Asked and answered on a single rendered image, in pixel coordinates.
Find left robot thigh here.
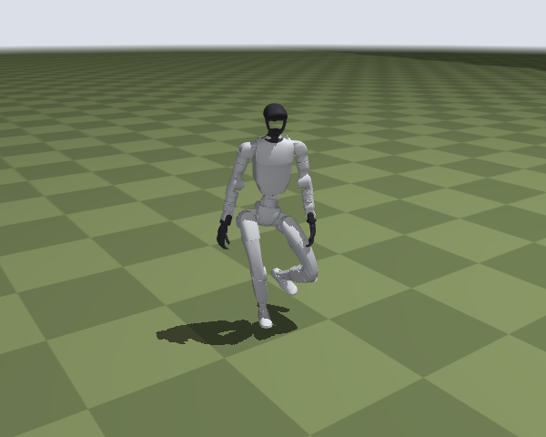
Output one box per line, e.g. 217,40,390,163
276,212,319,281

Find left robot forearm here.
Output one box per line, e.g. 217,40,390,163
301,176,316,219

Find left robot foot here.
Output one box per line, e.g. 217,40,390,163
271,268,298,295

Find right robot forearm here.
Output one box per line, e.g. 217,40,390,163
220,178,238,221

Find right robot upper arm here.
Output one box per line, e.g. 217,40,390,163
230,141,257,190

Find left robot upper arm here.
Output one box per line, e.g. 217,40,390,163
291,140,309,188

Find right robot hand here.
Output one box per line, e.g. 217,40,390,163
217,215,232,249

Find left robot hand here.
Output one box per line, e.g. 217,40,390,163
306,212,317,247

